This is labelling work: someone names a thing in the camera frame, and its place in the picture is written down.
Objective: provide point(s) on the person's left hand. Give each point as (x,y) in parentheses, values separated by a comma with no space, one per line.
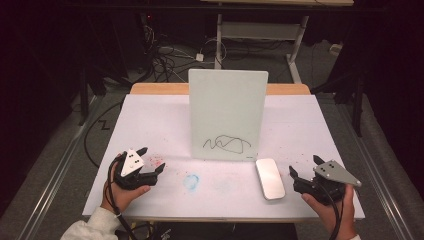
(121,198)

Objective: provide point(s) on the wooden table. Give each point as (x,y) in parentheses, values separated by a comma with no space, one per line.
(156,88)

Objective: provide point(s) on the person's right hand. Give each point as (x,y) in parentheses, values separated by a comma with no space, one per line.
(336,220)

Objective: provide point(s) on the white whiteboard eraser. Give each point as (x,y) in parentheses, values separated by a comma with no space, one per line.
(270,179)

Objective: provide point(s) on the white table cover sheet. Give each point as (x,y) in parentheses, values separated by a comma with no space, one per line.
(160,126)

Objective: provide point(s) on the black stand leg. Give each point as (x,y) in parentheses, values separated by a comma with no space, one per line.
(83,100)

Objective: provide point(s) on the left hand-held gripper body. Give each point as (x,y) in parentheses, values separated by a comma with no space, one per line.
(132,163)

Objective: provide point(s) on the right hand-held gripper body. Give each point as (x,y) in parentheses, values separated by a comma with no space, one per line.
(333,175)

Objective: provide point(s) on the white metal frame desk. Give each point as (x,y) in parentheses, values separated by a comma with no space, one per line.
(260,30)

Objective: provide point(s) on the white power adapter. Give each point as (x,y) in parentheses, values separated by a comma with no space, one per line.
(199,57)

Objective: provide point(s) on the pale green glass whiteboard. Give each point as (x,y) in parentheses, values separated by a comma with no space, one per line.
(226,106)

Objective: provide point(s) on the metal floor rail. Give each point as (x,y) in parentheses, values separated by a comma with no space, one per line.
(373,166)
(56,173)

